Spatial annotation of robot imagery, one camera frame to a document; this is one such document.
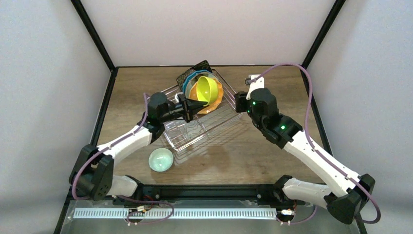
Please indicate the right black frame post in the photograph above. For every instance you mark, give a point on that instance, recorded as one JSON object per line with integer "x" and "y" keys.
{"x": 327, "y": 24}

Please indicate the left black frame post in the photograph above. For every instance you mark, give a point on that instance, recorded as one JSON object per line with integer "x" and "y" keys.
{"x": 81, "y": 11}

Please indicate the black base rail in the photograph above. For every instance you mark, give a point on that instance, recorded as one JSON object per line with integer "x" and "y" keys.
{"x": 265, "y": 194}

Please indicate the white slotted cable duct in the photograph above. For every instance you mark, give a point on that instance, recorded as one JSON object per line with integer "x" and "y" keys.
{"x": 177, "y": 213}

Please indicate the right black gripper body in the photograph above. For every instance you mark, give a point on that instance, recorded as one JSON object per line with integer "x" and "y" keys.
{"x": 240, "y": 101}

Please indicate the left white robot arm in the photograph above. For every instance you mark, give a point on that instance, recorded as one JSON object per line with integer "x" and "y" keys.
{"x": 92, "y": 175}

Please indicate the yellow-green small bowl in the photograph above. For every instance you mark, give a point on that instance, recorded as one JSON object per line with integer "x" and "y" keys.
{"x": 207, "y": 90}

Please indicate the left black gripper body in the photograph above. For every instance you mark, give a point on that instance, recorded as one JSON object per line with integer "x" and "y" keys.
{"x": 186, "y": 107}

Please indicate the metal wire dish rack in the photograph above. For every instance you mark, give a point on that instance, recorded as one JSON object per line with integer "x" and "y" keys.
{"x": 180, "y": 135}

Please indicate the pale green small bowl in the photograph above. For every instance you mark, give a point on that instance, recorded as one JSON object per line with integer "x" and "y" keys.
{"x": 161, "y": 159}

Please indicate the light blue floral plate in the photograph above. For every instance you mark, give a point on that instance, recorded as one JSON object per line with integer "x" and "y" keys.
{"x": 194, "y": 80}

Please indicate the black floral square plate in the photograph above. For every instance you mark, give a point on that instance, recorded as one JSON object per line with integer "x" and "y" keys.
{"x": 182, "y": 79}

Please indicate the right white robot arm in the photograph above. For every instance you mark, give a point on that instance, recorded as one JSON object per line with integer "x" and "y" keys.
{"x": 343, "y": 193}

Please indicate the orange plate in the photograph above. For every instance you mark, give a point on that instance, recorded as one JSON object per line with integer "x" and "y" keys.
{"x": 212, "y": 107}

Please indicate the black frame post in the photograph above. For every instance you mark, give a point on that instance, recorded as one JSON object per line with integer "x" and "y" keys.
{"x": 327, "y": 24}
{"x": 81, "y": 11}

